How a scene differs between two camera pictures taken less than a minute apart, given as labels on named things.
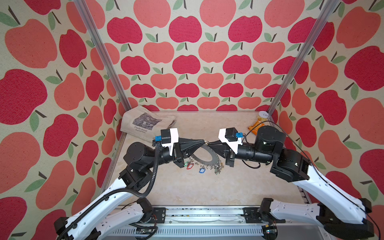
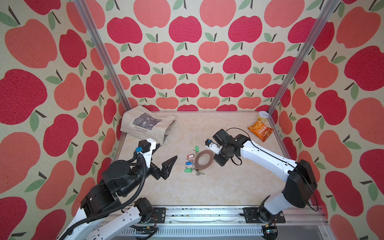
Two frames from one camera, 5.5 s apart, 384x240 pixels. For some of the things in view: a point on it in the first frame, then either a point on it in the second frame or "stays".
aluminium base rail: (214, 223) stays
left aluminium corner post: (103, 53) stays
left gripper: (179, 153) to (165, 171)
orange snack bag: (255, 131) stays
